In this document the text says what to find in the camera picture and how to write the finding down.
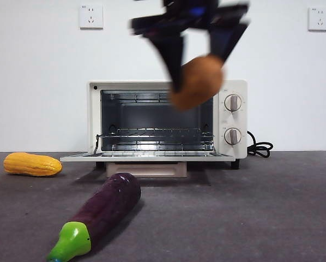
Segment beige oven knob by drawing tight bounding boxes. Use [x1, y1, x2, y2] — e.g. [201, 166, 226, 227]
[224, 94, 243, 112]
[224, 127, 242, 146]

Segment white wall socket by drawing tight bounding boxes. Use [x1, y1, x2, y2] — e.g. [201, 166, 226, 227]
[79, 4, 104, 30]
[307, 7, 326, 32]

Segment brown potato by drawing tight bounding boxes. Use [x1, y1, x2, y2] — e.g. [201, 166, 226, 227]
[170, 54, 225, 111]

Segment glass oven door beige handle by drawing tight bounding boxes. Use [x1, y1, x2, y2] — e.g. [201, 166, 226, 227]
[59, 152, 236, 178]

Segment purple eggplant green stem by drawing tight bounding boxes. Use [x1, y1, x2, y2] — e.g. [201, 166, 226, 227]
[46, 172, 142, 262]

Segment black oven power cable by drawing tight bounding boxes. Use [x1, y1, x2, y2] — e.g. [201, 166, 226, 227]
[246, 130, 274, 158]

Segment yellow corn cob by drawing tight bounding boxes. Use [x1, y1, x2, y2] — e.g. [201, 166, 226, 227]
[3, 152, 63, 177]

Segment white toaster oven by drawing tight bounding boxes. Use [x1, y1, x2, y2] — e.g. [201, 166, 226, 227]
[59, 79, 247, 178]

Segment metal wire oven rack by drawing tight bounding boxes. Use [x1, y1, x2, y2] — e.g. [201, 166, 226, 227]
[96, 128, 215, 151]

